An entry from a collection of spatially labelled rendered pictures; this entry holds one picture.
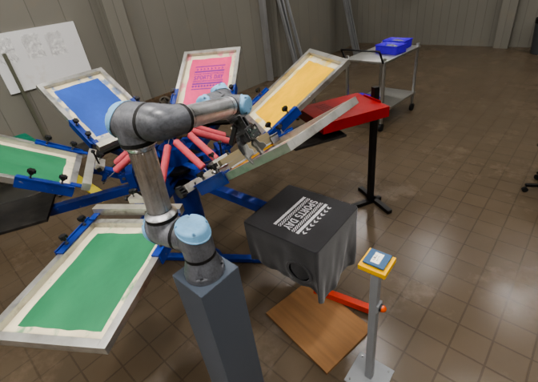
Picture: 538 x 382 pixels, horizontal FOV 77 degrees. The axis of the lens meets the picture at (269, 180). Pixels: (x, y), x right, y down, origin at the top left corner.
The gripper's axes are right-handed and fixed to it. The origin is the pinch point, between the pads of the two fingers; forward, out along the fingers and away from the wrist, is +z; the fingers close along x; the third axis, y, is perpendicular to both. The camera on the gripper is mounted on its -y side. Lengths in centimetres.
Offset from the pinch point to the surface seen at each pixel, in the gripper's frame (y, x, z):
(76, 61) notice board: -380, 119, -234
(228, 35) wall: -380, 415, -210
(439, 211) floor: -44, 198, 142
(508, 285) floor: 12, 132, 177
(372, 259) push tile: 17, 13, 66
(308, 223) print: -18, 22, 46
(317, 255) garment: -6, 6, 56
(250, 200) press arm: -59, 26, 24
